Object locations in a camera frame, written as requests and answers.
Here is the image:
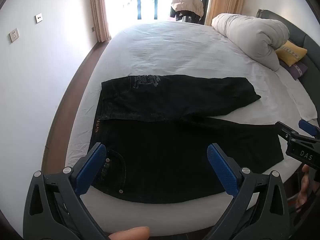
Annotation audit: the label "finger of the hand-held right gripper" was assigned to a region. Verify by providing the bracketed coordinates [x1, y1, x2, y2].
[298, 119, 320, 141]
[274, 121, 300, 143]

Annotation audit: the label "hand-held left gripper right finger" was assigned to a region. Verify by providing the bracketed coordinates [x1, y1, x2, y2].
[206, 143, 290, 240]

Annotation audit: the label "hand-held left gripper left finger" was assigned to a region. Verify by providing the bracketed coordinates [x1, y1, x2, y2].
[23, 142, 107, 240]

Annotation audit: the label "black pants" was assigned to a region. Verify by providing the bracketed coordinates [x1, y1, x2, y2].
[92, 74, 285, 204]

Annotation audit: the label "person's right hand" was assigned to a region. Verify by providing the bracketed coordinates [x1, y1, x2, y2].
[295, 164, 314, 213]

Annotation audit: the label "person's left hand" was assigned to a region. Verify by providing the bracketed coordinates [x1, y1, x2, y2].
[108, 226, 150, 240]

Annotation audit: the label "flat white pillow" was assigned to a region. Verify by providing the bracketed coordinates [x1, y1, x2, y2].
[274, 65, 318, 122]

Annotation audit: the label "purple pillow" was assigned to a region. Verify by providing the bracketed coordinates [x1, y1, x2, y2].
[279, 60, 309, 81]

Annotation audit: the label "yellow pillow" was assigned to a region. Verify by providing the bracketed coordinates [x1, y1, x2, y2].
[275, 41, 308, 67]

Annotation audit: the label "grey-green headboard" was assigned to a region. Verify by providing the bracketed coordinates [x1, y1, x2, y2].
[256, 9, 320, 120]

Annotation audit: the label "rolled white duvet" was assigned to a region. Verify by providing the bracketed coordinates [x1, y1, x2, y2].
[211, 13, 290, 72]

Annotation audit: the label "white bed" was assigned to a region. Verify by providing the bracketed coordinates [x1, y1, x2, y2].
[41, 20, 318, 235]

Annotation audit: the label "dark hanging clothes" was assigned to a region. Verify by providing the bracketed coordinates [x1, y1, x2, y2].
[170, 6, 202, 24]

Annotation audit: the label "black-framed window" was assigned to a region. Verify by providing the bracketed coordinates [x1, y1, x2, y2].
[105, 0, 210, 23]

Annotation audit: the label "white wall outlet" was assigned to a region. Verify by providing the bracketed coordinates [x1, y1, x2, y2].
[9, 28, 20, 43]

